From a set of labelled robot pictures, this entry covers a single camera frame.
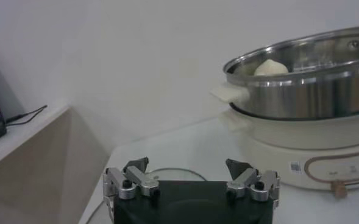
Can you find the white side table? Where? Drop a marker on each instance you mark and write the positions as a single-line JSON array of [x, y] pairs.
[[30, 158]]

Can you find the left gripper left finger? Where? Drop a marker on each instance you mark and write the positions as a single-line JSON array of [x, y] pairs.
[[136, 178]]

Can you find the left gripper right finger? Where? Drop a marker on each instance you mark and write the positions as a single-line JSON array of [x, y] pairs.
[[246, 178]]

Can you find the stainless steel steamer basket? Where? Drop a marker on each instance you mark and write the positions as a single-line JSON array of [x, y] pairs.
[[304, 97]]

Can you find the white steamed baozi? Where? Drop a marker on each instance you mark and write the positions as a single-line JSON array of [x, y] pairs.
[[270, 68]]

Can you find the cream electric cooking pot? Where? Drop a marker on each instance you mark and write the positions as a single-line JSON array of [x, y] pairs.
[[289, 137]]

